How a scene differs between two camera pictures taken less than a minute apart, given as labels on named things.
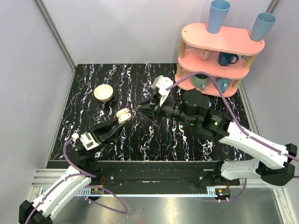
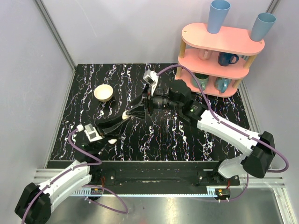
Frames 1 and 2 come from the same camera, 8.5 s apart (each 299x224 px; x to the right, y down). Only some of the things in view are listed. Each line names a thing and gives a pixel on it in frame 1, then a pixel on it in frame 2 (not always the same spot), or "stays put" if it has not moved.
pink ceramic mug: [204, 54] stays put
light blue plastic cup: [219, 10] stays put
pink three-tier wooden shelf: [216, 62] stays put
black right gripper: [144, 105] -> [140, 114]
